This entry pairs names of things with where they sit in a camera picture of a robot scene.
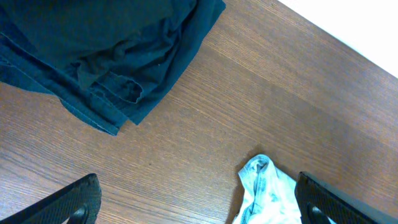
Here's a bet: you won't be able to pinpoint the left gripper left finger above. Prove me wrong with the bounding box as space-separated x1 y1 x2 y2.
1 174 102 224

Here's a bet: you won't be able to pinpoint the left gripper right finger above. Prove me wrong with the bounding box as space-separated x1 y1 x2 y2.
295 172 397 224

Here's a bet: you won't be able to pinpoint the light blue t-shirt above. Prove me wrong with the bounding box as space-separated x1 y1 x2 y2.
232 154 302 224

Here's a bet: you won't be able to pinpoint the folded dark navy garment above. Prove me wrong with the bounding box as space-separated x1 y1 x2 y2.
1 0 226 136

